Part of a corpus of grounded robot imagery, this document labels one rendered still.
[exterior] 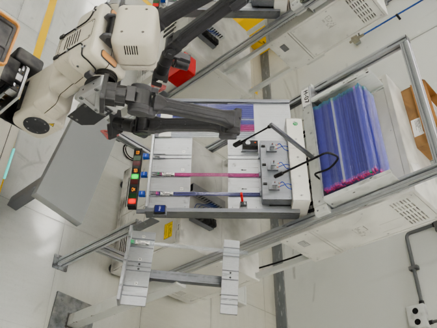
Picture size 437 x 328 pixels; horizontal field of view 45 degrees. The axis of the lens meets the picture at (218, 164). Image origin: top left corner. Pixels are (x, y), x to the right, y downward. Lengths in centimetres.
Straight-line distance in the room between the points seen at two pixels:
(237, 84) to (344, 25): 86
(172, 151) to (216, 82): 128
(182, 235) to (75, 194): 63
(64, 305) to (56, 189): 80
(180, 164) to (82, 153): 47
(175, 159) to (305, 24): 138
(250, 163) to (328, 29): 130
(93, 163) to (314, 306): 221
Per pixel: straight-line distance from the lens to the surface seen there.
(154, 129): 213
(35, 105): 216
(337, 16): 350
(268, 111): 280
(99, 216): 324
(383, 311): 381
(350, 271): 402
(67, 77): 205
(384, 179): 226
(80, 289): 301
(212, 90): 387
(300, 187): 243
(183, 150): 263
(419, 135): 273
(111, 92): 183
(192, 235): 277
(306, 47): 363
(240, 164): 257
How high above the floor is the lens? 237
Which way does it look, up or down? 33 degrees down
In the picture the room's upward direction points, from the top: 62 degrees clockwise
